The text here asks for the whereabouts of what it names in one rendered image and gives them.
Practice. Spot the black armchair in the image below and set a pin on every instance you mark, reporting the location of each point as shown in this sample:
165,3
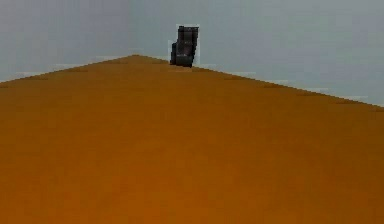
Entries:
184,50

